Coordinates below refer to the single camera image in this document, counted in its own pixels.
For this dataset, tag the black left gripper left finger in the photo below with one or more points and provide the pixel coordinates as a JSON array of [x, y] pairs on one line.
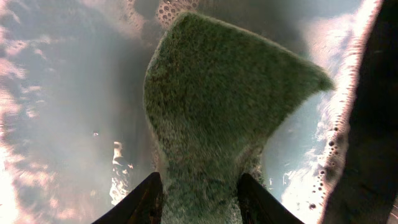
[[141, 206]]

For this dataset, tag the green yellow scrub sponge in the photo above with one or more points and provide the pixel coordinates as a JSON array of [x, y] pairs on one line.
[[213, 95]]

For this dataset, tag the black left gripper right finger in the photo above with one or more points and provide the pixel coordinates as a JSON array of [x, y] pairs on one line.
[[258, 206]]

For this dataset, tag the black tub of soapy water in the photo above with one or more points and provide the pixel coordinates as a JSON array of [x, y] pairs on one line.
[[74, 140]]

